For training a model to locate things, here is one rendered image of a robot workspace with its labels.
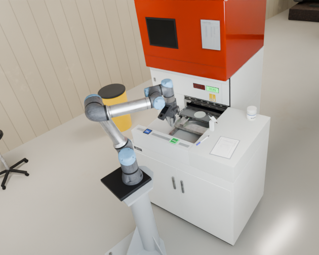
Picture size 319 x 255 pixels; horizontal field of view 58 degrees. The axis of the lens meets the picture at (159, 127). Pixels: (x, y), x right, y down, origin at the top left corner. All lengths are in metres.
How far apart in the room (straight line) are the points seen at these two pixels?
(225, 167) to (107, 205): 1.57
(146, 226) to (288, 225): 1.25
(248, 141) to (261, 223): 0.98
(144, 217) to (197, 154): 0.67
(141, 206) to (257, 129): 1.03
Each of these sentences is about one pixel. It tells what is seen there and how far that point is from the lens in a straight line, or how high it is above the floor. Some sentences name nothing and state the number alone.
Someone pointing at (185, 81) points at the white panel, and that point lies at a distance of 2.60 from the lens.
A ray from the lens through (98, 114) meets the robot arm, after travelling 1.74.
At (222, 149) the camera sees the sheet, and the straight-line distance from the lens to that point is 2.05.
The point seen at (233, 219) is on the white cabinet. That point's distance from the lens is 2.34.
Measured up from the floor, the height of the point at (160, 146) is 0.90.
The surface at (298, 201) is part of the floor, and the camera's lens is 3.08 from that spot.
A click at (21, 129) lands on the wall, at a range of 4.49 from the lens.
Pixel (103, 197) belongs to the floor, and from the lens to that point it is 3.25.
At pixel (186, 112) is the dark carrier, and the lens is 2.57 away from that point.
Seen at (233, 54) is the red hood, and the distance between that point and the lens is 2.35.
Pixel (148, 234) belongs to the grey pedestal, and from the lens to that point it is 2.52.
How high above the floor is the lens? 2.31
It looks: 35 degrees down
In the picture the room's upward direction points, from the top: 10 degrees counter-clockwise
